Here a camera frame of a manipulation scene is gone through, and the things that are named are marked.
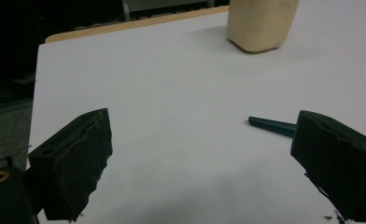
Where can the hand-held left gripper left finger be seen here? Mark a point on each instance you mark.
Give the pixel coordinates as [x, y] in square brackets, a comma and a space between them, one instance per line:
[72, 161]

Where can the cream square pen holder cup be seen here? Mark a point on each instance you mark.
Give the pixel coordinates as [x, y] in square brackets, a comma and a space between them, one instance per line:
[260, 25]

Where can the teal and gold pen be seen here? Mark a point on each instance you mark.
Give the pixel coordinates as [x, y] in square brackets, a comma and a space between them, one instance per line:
[271, 125]

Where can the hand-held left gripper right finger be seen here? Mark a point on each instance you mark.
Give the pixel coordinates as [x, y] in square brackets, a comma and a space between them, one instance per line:
[340, 165]

